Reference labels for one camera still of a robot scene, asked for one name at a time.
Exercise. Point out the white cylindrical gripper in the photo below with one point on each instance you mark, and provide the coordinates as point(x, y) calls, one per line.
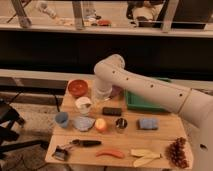
point(101, 90)

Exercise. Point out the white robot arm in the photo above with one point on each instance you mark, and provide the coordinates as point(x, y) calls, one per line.
point(194, 106)

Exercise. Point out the white paper cup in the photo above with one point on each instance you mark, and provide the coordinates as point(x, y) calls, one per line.
point(83, 105)

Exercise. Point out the small metal cup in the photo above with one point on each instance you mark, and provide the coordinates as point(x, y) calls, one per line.
point(121, 124)

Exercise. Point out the blue plastic cup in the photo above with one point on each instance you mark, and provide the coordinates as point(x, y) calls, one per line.
point(62, 119)

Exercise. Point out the purple bowl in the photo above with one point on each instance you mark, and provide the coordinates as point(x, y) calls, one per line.
point(116, 91)

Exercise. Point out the red bowl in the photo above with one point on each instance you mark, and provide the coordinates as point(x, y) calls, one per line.
point(77, 88)

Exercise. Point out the black rectangular block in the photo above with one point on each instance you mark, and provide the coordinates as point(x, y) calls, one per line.
point(111, 111)

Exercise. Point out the green plastic tray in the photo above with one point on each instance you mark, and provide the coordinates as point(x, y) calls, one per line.
point(135, 102)

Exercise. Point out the red yellow apple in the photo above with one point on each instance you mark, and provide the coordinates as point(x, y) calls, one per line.
point(101, 125)

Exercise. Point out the grey-blue crumpled cloth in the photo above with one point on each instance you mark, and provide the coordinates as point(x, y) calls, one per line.
point(83, 124)

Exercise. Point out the wooden table board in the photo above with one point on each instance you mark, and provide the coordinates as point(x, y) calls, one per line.
point(170, 128)

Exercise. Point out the blue sponge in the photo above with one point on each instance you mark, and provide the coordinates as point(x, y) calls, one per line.
point(148, 123)

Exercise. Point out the orange red chili pepper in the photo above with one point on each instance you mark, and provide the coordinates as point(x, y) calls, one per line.
point(111, 152)

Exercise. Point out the yellow banana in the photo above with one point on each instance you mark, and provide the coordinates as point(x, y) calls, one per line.
point(143, 156)

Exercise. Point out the bunch of red grapes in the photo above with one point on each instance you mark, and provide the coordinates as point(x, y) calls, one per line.
point(175, 153)

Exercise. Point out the black chair base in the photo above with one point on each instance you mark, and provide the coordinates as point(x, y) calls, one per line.
point(8, 117)

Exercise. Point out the black handled tool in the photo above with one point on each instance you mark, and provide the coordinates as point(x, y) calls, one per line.
point(85, 143)

